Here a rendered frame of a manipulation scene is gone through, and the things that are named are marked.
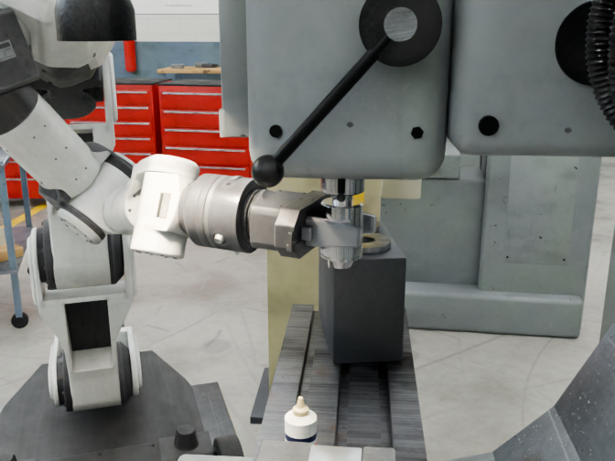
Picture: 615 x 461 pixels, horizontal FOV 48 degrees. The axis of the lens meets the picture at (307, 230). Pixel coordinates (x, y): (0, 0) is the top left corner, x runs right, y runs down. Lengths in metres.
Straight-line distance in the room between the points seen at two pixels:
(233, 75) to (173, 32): 9.36
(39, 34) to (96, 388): 0.85
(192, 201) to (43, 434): 1.02
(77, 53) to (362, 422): 0.67
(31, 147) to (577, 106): 0.71
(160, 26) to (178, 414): 8.69
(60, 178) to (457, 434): 1.99
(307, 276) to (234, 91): 1.94
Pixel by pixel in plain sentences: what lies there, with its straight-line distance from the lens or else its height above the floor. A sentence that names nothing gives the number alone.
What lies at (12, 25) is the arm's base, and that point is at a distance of 1.01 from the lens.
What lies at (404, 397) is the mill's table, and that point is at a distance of 1.11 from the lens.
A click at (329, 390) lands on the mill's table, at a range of 1.12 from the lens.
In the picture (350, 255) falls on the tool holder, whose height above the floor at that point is 1.21.
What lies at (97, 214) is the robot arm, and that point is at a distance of 1.08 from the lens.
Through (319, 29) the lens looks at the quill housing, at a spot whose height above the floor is 1.45.
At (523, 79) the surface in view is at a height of 1.41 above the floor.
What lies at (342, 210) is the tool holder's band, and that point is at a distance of 0.75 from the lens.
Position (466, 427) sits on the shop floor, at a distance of 2.78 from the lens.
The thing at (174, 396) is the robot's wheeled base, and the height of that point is 0.57.
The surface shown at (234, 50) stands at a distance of 0.74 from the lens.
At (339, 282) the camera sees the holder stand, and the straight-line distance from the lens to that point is 1.14.
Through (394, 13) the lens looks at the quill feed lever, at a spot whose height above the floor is 1.46.
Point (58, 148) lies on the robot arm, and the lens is 1.05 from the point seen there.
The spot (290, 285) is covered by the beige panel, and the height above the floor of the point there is 0.50.
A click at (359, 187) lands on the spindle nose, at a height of 1.29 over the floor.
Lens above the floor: 1.46
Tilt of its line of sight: 17 degrees down
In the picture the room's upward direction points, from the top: straight up
